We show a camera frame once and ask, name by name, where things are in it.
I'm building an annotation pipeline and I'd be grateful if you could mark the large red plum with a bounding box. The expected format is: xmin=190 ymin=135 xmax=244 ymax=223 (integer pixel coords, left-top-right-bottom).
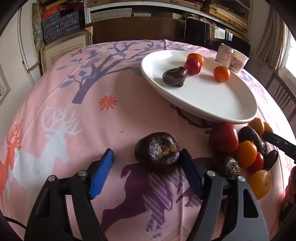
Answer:
xmin=209 ymin=123 xmax=239 ymax=155

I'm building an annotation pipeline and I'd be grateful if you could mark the small red plum pile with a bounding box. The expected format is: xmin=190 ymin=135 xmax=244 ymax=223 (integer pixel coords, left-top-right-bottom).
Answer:
xmin=247 ymin=152 xmax=264 ymax=173

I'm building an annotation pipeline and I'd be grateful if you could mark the black cable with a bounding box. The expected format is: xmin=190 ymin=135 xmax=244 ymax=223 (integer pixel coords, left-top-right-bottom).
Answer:
xmin=3 ymin=215 xmax=28 ymax=231

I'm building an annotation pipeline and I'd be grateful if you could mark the dark chestnut on plate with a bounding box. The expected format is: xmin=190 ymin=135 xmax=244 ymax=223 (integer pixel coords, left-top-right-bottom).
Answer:
xmin=162 ymin=67 xmax=188 ymax=87

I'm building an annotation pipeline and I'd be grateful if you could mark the white paper cup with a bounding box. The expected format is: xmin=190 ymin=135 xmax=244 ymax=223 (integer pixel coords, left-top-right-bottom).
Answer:
xmin=229 ymin=49 xmax=249 ymax=73

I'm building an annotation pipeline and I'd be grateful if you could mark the yellow-orange fruit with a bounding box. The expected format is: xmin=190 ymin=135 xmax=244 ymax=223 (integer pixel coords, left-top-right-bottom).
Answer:
xmin=248 ymin=170 xmax=271 ymax=200

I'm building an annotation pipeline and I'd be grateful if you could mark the cardboard framed panel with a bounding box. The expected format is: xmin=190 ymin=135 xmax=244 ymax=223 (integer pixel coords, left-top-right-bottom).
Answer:
xmin=40 ymin=27 xmax=93 ymax=74

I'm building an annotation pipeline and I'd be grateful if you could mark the shelf with boxes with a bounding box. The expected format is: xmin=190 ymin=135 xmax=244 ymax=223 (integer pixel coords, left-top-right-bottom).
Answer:
xmin=37 ymin=1 xmax=250 ymax=49

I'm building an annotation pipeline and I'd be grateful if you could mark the orange mandarin plate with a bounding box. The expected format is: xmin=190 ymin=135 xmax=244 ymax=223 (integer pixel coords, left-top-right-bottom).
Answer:
xmin=213 ymin=66 xmax=231 ymax=82
xmin=187 ymin=53 xmax=204 ymax=67

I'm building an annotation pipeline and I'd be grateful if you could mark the large dark water chestnut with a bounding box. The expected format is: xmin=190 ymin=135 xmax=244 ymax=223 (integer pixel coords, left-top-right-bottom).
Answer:
xmin=134 ymin=132 xmax=180 ymax=167

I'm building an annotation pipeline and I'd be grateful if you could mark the white oval plate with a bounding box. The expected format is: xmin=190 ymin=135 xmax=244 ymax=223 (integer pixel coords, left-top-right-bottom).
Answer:
xmin=140 ymin=50 xmax=257 ymax=124

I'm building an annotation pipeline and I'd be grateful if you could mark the small red plum on plate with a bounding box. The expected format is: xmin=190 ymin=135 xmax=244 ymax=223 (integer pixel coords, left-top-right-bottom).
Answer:
xmin=185 ymin=58 xmax=201 ymax=75

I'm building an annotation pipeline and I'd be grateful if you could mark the rough-topped dark chestnut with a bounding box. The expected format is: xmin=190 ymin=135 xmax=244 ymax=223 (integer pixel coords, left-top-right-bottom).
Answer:
xmin=222 ymin=156 xmax=242 ymax=180

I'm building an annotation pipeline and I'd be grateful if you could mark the wooden chair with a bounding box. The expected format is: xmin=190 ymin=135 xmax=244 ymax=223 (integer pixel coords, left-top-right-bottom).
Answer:
xmin=265 ymin=72 xmax=295 ymax=123

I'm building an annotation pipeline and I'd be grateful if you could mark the orange mandarin plate far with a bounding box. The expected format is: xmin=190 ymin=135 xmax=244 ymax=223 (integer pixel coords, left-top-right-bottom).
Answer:
xmin=187 ymin=53 xmax=204 ymax=67

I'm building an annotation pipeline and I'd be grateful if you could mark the small orange fruit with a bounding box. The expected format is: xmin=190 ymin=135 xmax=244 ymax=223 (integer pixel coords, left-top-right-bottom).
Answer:
xmin=263 ymin=122 xmax=273 ymax=133

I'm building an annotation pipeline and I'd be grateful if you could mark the black monitor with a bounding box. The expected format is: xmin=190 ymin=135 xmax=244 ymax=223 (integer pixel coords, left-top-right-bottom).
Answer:
xmin=184 ymin=18 xmax=206 ymax=46

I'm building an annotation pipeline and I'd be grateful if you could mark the orange fruit pile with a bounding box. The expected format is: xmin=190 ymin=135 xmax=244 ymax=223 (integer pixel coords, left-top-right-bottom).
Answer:
xmin=248 ymin=118 xmax=264 ymax=136

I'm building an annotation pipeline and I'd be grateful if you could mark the patterned curtain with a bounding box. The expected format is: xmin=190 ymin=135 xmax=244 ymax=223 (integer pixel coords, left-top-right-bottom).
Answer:
xmin=256 ymin=6 xmax=285 ymax=70

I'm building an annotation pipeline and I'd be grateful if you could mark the orange mandarin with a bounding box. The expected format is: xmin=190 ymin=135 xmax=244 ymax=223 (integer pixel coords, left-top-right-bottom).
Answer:
xmin=235 ymin=141 xmax=257 ymax=169

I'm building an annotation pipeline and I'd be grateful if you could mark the dark chestnut pile right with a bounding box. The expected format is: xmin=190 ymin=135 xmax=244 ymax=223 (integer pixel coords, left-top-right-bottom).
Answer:
xmin=262 ymin=150 xmax=278 ymax=171

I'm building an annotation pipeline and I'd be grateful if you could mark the right hand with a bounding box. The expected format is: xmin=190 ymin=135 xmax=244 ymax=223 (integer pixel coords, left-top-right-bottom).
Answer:
xmin=283 ymin=166 xmax=296 ymax=207

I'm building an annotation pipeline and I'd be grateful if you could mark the orange mandarin plate right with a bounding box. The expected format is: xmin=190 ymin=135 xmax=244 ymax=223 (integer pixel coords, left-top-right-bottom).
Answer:
xmin=213 ymin=66 xmax=231 ymax=82

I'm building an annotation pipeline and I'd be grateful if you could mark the pink deer-print tablecloth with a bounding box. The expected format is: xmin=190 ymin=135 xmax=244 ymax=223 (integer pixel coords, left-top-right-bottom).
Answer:
xmin=1 ymin=40 xmax=216 ymax=240

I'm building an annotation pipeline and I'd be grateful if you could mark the dark wooden cabinet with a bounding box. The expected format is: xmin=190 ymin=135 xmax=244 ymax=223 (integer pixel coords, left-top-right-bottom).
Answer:
xmin=86 ymin=16 xmax=185 ymax=44

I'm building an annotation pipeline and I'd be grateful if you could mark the dark elongated chestnut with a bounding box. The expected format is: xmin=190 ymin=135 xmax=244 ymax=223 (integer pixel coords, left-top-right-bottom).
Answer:
xmin=238 ymin=126 xmax=267 ymax=157

